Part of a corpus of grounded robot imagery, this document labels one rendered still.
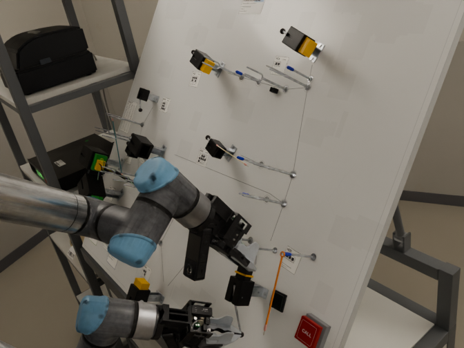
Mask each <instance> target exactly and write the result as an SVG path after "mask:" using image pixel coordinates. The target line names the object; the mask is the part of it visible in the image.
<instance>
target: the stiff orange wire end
mask: <svg viewBox="0 0 464 348"><path fill-rule="evenodd" d="M281 253H284V255H283V256H282V255H281ZM284 256H285V252H284V251H281V252H280V257H281V258H280V264H279V267H278V272H277V276H276V279H275V284H274V288H273V293H272V296H271V302H270V305H269V310H268V314H267V319H266V322H265V325H264V333H265V331H266V330H267V323H268V319H269V314H270V310H271V305H272V302H273V297H274V293H275V290H276V285H277V281H278V276H279V272H280V267H281V264H282V259H283V257H284ZM264 333H263V335H264Z"/></svg>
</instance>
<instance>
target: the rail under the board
mask: <svg viewBox="0 0 464 348"><path fill-rule="evenodd" d="M80 250H81V253H82V255H83V257H84V259H85V261H86V263H87V264H88V265H89V266H90V267H91V268H92V270H93V271H94V272H95V273H96V274H97V275H98V276H99V277H100V278H101V279H102V281H103V282H104V283H105V284H106V285H107V286H108V288H109V289H110V290H111V291H112V292H113V293H114V294H115V295H116V296H117V297H118V298H120V299H126V296H127V294H126V293H125V292H124V291H123V290H122V289H121V287H120V286H119V285H118V284H117V283H116V282H115V281H114V280H113V279H112V278H111V277H110V276H109V275H108V274H107V273H106V272H105V271H104V270H103V268H102V267H101V266H100V265H99V264H98V263H97V262H96V261H95V260H94V258H93V257H92V256H91V255H90V254H89V253H88V252H87V251H86V250H85V248H83V247H82V248H80ZM156 342H157V343H158V344H159V345H160V346H161V347H162V348H168V347H167V345H166V343H165V341H164V339H163V337H162V334H161V336H160V338H159V339H158V340H156Z"/></svg>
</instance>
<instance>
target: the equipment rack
mask: <svg viewBox="0 0 464 348"><path fill-rule="evenodd" d="M61 1H62V3H63V6H64V10H65V13H66V16H67V19H68V23H69V25H70V26H79V22H78V20H77V16H76V14H75V9H74V7H73V3H72V1H71V0H61ZM111 3H112V5H113V10H114V13H115V17H116V20H117V25H118V28H119V32H120V35H121V38H122V43H123V45H124V50H125V53H126V57H127V60H128V62H127V61H120V60H116V59H111V58H107V57H100V56H97V55H95V56H96V58H97V61H95V65H96V67H97V70H96V72H94V73H91V75H84V76H82V77H78V78H76V79H72V80H70V81H66V82H64V83H61V84H57V85H55V86H51V87H49V88H45V89H43V90H39V91H36V92H33V93H32V94H31V95H24V93H23V91H22V88H21V85H20V83H19V80H18V78H17V75H16V73H15V70H14V68H13V65H12V62H11V60H10V58H9V55H8V52H7V50H6V47H5V45H4V43H3V39H2V38H1V35H0V69H1V72H2V74H3V77H4V79H5V81H6V84H7V86H8V88H6V87H5V86H4V83H3V81H2V79H1V80H0V125H1V127H2V129H3V132H4V134H5V136H6V139H7V141H8V143H9V145H10V148H11V150H12V153H13V155H14V157H15V159H16V161H17V164H18V166H19V169H20V171H21V173H22V175H23V178H24V179H25V180H29V181H31V182H36V183H39V184H43V185H46V186H47V184H48V186H51V187H54V188H56V189H61V187H60V184H59V181H58V179H57V176H56V174H55V171H54V169H53V167H52V164H51V162H50V158H49V156H48V154H47V151H46V148H45V146H44V143H43V141H42V139H41V136H40V134H39V131H38V128H37V125H36V124H35V121H34V118H33V116H32V113H35V112H37V111H40V110H43V109H46V108H50V107H52V106H56V105H58V104H61V103H64V102H67V101H70V100H72V99H76V98H78V97H82V96H84V95H87V94H90V93H92V96H93V99H94V102H95V105H96V109H97V112H98V115H99V118H100V121H101V124H102V127H103V129H106V130H108V127H107V124H106V118H105V114H104V109H103V106H102V101H101V97H100V94H99V90H102V89H105V88H107V87H110V86H114V85H116V84H120V83H122V82H125V81H128V80H130V79H133V80H134V78H135V74H136V71H137V67H138V65H139V57H138V54H137V50H136V47H135V42H134V39H133V34H132V31H131V27H130V24H129V20H128V15H127V13H126V8H125V5H124V0H111ZM93 58H94V57H93ZM94 60H95V58H94ZM116 75H117V76H116ZM114 76H115V77H114ZM110 77H111V78H110ZM108 78H109V79H108ZM104 79H105V80H104ZM102 80H103V81H102ZM87 85H88V86H87ZM83 86H84V87H83ZM81 87H82V88H81ZM77 88H78V89H77ZM75 89H76V90H75ZM69 91H70V92H69ZM62 93H63V94H62ZM60 94H61V95H60ZM56 95H57V96H56ZM54 96H55V97H54ZM50 97H51V98H50ZM48 98H49V99H48ZM44 99H45V100H44ZM42 100H43V101H42ZM1 102H2V103H3V104H5V105H6V106H8V107H9V108H11V109H13V110H14V111H15V112H17V113H18V114H19V116H20V118H21V121H22V123H23V126H24V128H25V130H26V133H27V135H28V138H29V140H30V143H31V145H32V148H33V150H34V152H35V155H36V157H37V160H38V162H39V165H40V167H41V169H42V172H43V175H44V177H45V179H46V181H47V184H45V183H44V182H43V181H42V180H41V179H40V178H39V177H38V176H37V175H36V174H35V173H34V172H33V171H32V169H31V167H30V164H29V162H28V163H26V160H25V158H24V156H23V153H22V151H21V148H20V146H19V143H18V141H17V138H16V137H15V134H14V132H13V129H12V127H11V125H10V122H9V120H8V118H7V115H6V112H5V110H4V109H3V106H2V104H1ZM35 102H36V103H35ZM29 104H30V105H29ZM46 230H47V233H48V235H49V238H50V240H51V242H52V245H53V246H54V249H55V251H56V254H57V256H58V258H59V261H60V263H61V265H62V267H63V270H64V272H65V274H66V277H67V279H68V281H69V283H70V286H71V288H72V291H73V293H74V295H75V297H76V300H77V302H78V304H79V305H80V302H81V300H82V298H83V297H84V296H87V295H90V296H107V297H110V296H109V293H108V290H107V288H106V285H105V283H104V282H103V281H102V279H101V278H98V277H99V276H98V275H97V274H96V273H95V272H94V271H93V270H92V268H91V267H90V266H89V265H88V264H87V263H86V261H85V259H84V257H83V255H82V253H81V250H80V248H82V247H83V246H82V244H83V242H82V240H81V237H80V235H73V234H70V233H63V232H58V231H51V230H48V229H46ZM70 241H71V242H72V245H73V248H74V250H75V253H76V254H75V256H74V258H73V259H72V258H71V257H70V256H69V255H67V254H68V251H69V249H70V247H71V245H70ZM68 260H69V262H70V263H71V264H72V265H73V266H74V268H76V270H77V271H78V272H79V274H80V275H81V276H82V278H83V279H84V280H85V281H86V282H87V283H88V285H89V287H90V288H89V289H87V290H85V291H83V292H81V290H80V288H79V285H78V284H77V281H76V279H75V276H74V273H73V271H72V269H71V267H70V264H69V262H68ZM97 278H98V279H97ZM126 343H128V342H127V340H126V338H120V337H119V338H118V341H117V344H116V345H115V348H130V347H129V345H128V344H127V345H125V344H126ZM124 345H125V346H124Z"/></svg>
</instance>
